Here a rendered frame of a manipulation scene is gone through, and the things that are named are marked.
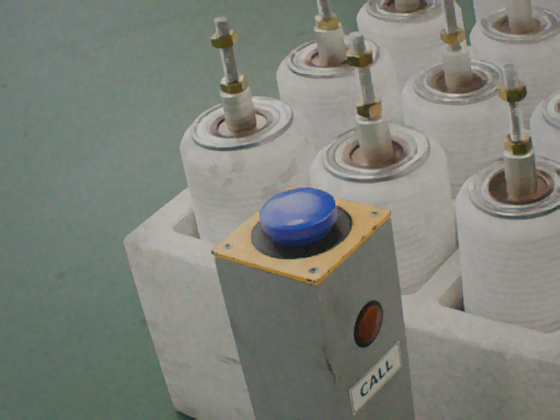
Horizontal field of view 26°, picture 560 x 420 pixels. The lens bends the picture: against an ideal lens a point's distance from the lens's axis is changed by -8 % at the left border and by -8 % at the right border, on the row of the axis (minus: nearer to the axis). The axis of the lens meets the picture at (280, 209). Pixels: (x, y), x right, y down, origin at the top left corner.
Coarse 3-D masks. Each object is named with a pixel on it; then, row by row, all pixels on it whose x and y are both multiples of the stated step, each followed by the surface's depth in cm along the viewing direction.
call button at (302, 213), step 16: (288, 192) 70; (304, 192) 69; (320, 192) 69; (272, 208) 68; (288, 208) 68; (304, 208) 68; (320, 208) 68; (272, 224) 67; (288, 224) 67; (304, 224) 67; (320, 224) 67; (288, 240) 68; (304, 240) 68
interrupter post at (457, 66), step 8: (448, 48) 94; (464, 48) 93; (448, 56) 93; (456, 56) 93; (464, 56) 93; (448, 64) 93; (456, 64) 93; (464, 64) 93; (448, 72) 94; (456, 72) 93; (464, 72) 93; (448, 80) 94; (456, 80) 94; (464, 80) 94; (472, 80) 94; (456, 88) 94; (464, 88) 94
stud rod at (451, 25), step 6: (444, 0) 91; (450, 0) 91; (444, 6) 91; (450, 6) 91; (444, 12) 92; (450, 12) 91; (444, 18) 92; (450, 18) 92; (450, 24) 92; (456, 24) 92; (450, 30) 92; (456, 30) 92; (450, 48) 93; (456, 48) 93
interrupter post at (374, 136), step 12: (360, 120) 86; (372, 120) 85; (384, 120) 85; (360, 132) 86; (372, 132) 85; (384, 132) 86; (360, 144) 87; (372, 144) 86; (384, 144) 86; (372, 156) 86; (384, 156) 87
